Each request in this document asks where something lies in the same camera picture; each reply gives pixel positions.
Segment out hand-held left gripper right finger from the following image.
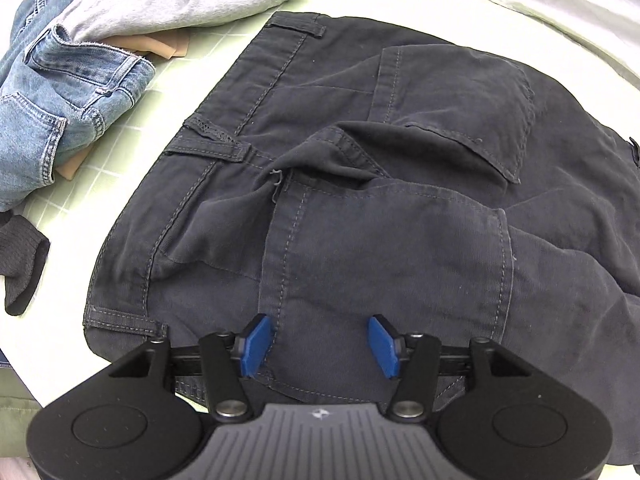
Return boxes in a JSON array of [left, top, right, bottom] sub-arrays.
[[366, 314, 532, 422]]

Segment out black sock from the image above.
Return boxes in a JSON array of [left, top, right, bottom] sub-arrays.
[[0, 215, 52, 317]]

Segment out beige cloth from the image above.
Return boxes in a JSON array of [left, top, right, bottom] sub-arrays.
[[54, 34, 192, 181]]

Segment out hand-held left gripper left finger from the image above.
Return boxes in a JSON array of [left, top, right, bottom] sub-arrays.
[[107, 313, 275, 419]]

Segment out dark navy pants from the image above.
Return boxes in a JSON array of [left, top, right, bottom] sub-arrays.
[[81, 11, 640, 463]]

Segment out grey sweatshirt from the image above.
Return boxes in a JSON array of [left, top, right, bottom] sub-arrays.
[[59, 0, 306, 55]]

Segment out blue denim jeans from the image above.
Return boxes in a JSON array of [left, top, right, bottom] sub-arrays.
[[0, 0, 157, 212]]

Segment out green grid bed sheet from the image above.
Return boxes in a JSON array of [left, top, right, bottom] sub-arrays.
[[0, 0, 640, 456]]

